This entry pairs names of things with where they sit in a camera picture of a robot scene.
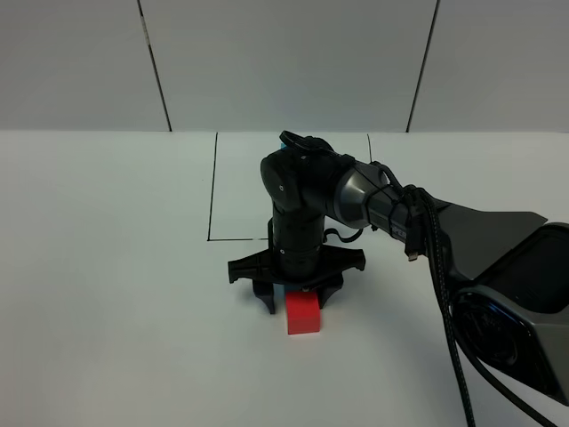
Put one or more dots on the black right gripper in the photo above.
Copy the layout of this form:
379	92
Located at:
296	256

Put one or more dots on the red cube block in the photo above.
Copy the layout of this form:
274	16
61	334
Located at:
302	312

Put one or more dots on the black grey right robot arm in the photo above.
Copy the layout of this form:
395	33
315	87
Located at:
500	278

